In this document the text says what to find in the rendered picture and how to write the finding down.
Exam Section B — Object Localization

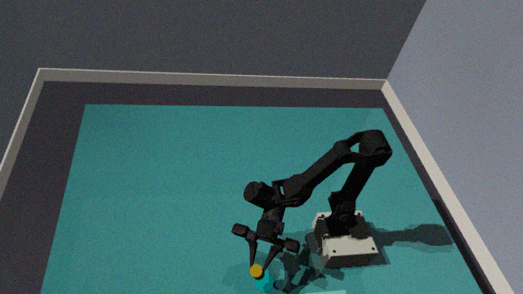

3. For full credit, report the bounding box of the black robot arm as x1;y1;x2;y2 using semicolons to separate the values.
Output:
244;130;393;238

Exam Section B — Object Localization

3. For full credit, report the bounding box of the teal circle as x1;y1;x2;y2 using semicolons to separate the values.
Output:
255;272;275;292

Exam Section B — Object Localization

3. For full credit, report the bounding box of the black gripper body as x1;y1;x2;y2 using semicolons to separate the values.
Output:
231;211;300;253

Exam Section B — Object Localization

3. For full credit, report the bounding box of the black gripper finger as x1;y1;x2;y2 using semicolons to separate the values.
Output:
245;238;258;268
262;245;283;272

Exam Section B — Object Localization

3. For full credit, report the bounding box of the yellow tall cylinder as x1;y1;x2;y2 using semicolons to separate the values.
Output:
250;264;265;280

